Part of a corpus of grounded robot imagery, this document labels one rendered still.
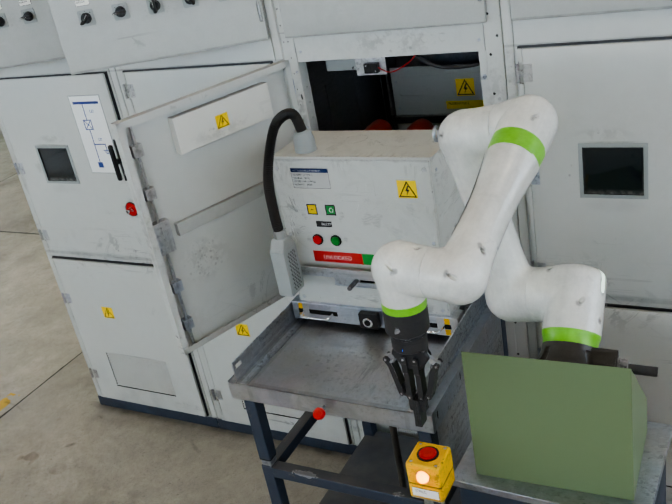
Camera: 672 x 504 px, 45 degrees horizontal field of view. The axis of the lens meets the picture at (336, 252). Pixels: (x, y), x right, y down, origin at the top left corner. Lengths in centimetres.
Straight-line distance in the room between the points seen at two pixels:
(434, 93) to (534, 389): 156
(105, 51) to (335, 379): 123
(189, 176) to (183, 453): 150
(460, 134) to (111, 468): 233
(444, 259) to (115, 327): 234
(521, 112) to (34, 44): 189
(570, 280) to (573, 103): 59
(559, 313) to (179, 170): 117
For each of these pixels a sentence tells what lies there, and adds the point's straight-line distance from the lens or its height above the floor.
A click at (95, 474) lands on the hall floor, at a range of 367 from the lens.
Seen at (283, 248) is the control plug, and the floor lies 116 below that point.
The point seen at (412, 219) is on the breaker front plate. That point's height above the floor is 122.
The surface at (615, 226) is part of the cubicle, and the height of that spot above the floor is 106.
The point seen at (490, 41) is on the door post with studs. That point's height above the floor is 160.
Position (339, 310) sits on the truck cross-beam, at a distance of 243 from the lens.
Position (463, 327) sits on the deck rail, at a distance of 231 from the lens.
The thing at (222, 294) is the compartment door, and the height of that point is 95.
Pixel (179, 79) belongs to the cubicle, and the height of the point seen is 154.
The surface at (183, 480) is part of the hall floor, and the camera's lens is 345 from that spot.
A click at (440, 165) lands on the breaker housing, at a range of 216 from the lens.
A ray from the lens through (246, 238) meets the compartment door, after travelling 261.
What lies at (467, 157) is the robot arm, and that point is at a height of 146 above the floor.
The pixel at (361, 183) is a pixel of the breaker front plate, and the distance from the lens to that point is 220.
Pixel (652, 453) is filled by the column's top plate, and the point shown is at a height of 75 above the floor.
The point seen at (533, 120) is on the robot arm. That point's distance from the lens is 175.
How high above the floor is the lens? 211
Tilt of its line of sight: 25 degrees down
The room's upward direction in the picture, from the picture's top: 11 degrees counter-clockwise
